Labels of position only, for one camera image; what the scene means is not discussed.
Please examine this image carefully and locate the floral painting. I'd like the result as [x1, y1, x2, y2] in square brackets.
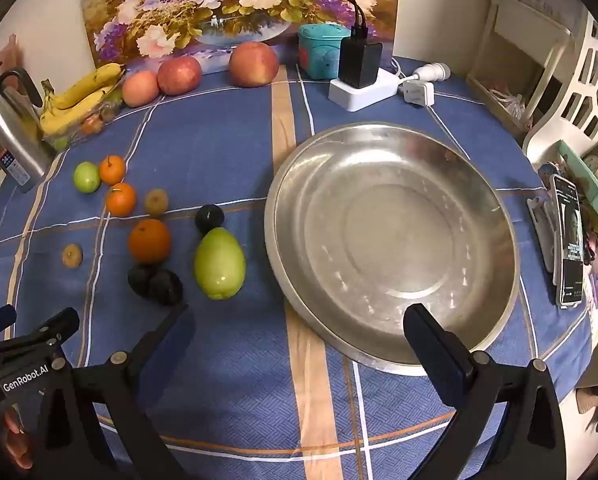
[77, 0, 401, 75]

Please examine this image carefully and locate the white wooden stool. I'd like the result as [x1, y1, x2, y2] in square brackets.
[466, 0, 573, 127]

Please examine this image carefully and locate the large green fruit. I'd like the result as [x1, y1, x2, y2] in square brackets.
[194, 227, 247, 301]

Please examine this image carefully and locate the white phone stand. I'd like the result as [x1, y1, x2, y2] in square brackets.
[526, 197, 560, 274]

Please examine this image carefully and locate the large red-yellow apple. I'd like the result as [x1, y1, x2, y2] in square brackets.
[228, 40, 281, 89]

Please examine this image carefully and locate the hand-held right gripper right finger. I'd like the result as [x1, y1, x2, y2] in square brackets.
[403, 303, 568, 480]

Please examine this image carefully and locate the small tangerine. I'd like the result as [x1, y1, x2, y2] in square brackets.
[105, 182, 138, 218]
[99, 155, 127, 186]

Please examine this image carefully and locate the teal tin box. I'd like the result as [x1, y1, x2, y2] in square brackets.
[297, 23, 353, 81]

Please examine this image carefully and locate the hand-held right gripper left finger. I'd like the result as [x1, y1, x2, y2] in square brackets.
[34, 304, 196, 480]

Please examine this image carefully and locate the blue plaid tablecloth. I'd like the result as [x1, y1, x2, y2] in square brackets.
[0, 52, 596, 480]

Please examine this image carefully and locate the person's left hand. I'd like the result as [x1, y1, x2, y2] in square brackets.
[1, 404, 34, 467]

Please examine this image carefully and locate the dark plum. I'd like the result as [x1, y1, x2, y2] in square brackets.
[127, 264, 156, 299]
[147, 268, 184, 307]
[195, 203, 225, 234]

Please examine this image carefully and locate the clear plastic bag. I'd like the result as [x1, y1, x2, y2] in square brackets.
[488, 86, 536, 127]

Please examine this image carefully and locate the pale pink apple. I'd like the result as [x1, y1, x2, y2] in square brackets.
[122, 70, 160, 108]

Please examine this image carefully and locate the round metal basin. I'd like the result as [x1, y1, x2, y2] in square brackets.
[264, 121, 521, 377]

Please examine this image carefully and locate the white power plug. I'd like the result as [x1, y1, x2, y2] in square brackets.
[411, 62, 452, 83]

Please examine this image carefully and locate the smartphone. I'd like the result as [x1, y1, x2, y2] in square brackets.
[550, 173, 588, 309]

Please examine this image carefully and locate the white power strip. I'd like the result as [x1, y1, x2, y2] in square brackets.
[327, 67, 399, 113]

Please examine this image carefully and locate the stainless steel kettle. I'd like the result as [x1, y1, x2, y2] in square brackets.
[0, 67, 56, 194]

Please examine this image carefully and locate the white square adapter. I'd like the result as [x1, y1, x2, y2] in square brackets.
[402, 79, 436, 108]

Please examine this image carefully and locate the red apple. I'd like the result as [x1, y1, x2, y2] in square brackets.
[157, 55, 204, 97]

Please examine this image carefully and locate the white chair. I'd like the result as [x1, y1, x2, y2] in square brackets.
[522, 9, 598, 173]

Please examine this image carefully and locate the yellow banana bunch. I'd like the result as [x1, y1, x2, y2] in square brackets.
[39, 62, 128, 137]

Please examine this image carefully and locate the large orange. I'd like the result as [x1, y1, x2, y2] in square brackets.
[128, 218, 173, 264]

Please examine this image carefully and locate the clear plastic fruit box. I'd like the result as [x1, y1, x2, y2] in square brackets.
[44, 87, 126, 154]

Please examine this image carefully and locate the black charging cable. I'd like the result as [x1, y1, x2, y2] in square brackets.
[313, 0, 362, 41]
[343, 0, 383, 41]

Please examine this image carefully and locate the teal board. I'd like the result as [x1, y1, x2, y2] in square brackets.
[556, 139, 598, 253]

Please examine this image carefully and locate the small round green fruit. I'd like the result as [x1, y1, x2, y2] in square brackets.
[73, 161, 102, 193]

